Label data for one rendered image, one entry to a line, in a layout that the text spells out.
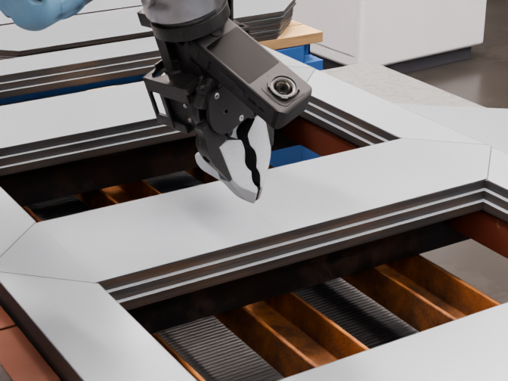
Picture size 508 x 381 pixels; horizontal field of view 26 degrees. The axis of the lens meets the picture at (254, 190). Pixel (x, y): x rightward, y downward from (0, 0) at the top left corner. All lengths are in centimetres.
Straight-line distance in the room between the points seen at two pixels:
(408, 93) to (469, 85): 257
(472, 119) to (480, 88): 278
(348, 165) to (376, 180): 6
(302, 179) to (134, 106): 39
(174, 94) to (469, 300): 62
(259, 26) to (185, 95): 133
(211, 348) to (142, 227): 38
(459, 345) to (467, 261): 208
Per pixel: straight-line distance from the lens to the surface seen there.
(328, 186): 144
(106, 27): 223
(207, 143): 100
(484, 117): 192
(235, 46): 97
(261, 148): 105
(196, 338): 169
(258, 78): 95
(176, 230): 132
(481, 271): 314
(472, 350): 110
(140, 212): 137
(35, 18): 86
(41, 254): 128
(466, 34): 499
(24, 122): 171
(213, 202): 139
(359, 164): 152
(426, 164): 153
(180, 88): 99
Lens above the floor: 141
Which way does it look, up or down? 23 degrees down
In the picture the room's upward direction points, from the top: straight up
